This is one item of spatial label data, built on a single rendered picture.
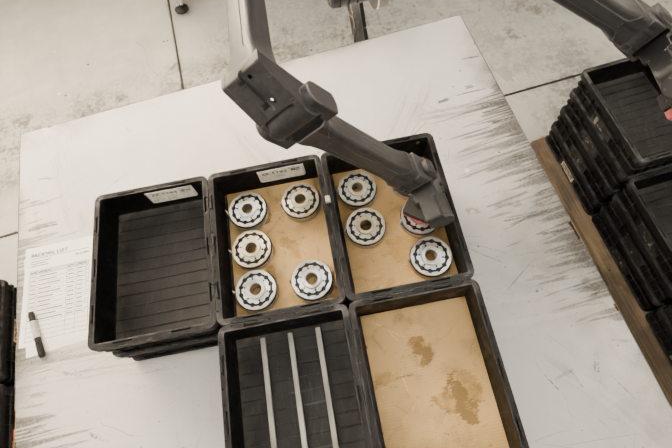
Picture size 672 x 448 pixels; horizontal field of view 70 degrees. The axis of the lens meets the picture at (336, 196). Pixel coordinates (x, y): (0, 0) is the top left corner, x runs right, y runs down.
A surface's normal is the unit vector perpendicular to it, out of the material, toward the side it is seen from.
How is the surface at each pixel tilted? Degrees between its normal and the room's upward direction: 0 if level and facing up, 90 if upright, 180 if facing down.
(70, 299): 0
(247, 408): 0
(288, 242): 0
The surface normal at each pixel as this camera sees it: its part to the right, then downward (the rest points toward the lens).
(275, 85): -0.08, 0.63
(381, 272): -0.08, -0.43
